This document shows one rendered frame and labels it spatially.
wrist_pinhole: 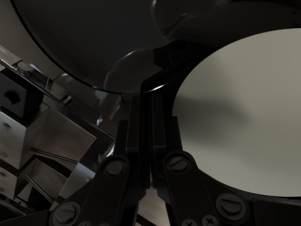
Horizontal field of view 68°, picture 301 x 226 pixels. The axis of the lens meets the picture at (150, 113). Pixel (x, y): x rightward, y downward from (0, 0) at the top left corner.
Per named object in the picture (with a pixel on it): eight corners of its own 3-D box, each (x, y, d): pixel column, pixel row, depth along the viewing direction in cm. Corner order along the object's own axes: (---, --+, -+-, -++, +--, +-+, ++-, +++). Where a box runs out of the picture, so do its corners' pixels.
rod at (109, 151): (121, 121, 16) (112, 134, 15) (137, 132, 16) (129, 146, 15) (101, 150, 19) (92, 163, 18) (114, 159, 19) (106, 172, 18)
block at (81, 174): (96, 137, 19) (76, 163, 17) (128, 158, 20) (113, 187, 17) (74, 173, 25) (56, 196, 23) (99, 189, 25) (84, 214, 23)
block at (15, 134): (15, 84, 19) (-16, 104, 16) (50, 107, 19) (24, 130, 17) (10, 132, 24) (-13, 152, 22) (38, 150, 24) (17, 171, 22)
